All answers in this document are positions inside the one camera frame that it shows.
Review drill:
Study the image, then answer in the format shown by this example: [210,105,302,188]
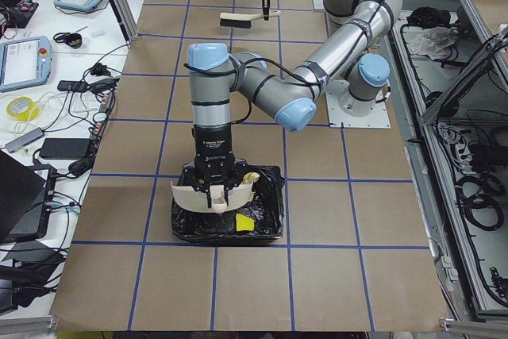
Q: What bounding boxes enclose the beige plastic dustpan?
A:
[171,183,254,214]

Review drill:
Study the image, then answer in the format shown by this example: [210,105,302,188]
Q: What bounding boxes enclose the beige hand brush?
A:
[219,10,282,29]

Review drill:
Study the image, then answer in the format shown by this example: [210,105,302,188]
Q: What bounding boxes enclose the yellow green sponge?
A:
[235,214,255,232]

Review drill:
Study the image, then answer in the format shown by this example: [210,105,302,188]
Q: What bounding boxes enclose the black lined trash bin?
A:
[171,164,285,245]

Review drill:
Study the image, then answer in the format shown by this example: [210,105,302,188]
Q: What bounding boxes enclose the black power adapter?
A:
[39,138,90,160]

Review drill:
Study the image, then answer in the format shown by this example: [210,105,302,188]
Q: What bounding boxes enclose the black laptop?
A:
[1,152,56,244]

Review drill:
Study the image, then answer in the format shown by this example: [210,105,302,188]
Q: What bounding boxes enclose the yellow tape roll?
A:
[6,96,40,122]

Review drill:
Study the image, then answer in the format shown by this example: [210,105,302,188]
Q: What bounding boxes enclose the lower teach pendant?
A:
[1,36,52,93]

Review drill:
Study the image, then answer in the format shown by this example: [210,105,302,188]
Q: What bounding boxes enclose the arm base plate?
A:
[325,79,391,129]

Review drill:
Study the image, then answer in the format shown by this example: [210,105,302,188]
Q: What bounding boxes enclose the black handled scissors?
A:
[52,26,87,43]

